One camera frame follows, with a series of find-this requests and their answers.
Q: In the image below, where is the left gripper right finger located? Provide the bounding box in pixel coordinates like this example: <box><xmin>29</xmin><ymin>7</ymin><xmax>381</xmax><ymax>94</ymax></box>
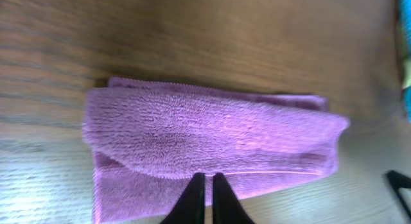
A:
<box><xmin>213</xmin><ymin>173</ymin><xmax>255</xmax><ymax>224</ymax></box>

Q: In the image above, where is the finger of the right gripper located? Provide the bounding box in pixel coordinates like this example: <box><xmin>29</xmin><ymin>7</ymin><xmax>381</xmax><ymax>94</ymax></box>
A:
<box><xmin>385</xmin><ymin>170</ymin><xmax>410</xmax><ymax>220</ymax></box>

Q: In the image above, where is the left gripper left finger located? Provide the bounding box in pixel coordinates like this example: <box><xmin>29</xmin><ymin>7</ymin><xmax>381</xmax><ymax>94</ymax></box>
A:
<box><xmin>161</xmin><ymin>173</ymin><xmax>205</xmax><ymax>224</ymax></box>

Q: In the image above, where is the purple microfiber cloth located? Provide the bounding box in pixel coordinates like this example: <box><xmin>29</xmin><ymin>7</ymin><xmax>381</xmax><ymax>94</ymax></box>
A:
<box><xmin>83</xmin><ymin>77</ymin><xmax>349</xmax><ymax>223</ymax></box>

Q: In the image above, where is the green cloth under blue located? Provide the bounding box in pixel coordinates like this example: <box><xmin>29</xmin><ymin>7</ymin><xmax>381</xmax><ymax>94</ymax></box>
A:
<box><xmin>402</xmin><ymin>57</ymin><xmax>411</xmax><ymax>89</ymax></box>

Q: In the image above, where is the crumpled blue cloth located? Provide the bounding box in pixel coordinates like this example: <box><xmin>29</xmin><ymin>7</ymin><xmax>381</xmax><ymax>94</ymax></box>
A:
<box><xmin>396</xmin><ymin>0</ymin><xmax>410</xmax><ymax>122</ymax></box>

